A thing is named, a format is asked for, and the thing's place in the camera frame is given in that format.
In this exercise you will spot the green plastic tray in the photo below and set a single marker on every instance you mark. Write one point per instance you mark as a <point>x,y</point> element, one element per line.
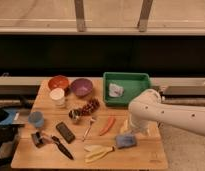
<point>132,83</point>

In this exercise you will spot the crumpled white wrapper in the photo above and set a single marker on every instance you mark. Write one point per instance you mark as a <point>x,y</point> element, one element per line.
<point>115,90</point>

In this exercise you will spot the orange bowl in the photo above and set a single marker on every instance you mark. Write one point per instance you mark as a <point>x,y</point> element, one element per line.
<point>58,81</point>

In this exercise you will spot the black rectangular remote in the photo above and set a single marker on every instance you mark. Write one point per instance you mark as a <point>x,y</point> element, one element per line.
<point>65,132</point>

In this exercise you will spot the yellow banana bunch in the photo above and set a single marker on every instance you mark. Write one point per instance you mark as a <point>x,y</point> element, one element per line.
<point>96,152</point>

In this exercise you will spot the bunch of red grapes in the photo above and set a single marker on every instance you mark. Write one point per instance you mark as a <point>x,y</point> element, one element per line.
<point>91,106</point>

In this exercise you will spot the blue sponge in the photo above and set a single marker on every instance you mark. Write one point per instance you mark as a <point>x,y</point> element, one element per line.
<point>125,141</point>

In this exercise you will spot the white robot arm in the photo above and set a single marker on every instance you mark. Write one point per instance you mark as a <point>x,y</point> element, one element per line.
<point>148,107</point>

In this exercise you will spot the metal spoon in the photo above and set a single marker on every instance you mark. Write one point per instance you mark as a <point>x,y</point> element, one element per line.
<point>91,122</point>

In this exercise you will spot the blue plastic cup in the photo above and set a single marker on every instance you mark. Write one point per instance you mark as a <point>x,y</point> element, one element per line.
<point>36,119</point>

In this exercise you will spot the red chili pepper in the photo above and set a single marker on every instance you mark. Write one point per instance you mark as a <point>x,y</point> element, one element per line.
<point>111,120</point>

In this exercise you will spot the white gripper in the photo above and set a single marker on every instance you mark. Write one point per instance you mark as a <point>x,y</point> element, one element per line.
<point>136,125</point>

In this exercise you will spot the black handled knife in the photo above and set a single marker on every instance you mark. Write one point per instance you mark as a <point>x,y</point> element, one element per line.
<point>61,147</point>

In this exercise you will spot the purple bowl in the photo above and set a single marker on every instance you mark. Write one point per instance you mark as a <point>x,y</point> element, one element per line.
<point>81,87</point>

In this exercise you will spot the small metal cup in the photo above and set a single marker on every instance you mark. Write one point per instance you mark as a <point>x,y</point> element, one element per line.
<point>74,115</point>

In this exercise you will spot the wooden cutting board table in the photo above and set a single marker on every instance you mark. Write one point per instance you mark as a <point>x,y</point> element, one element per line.
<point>148,154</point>

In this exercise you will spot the white plastic cup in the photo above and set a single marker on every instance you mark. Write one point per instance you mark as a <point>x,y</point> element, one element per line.
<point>57,95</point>

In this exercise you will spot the black binder clip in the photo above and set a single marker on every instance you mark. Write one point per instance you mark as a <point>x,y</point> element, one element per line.
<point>40,139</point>

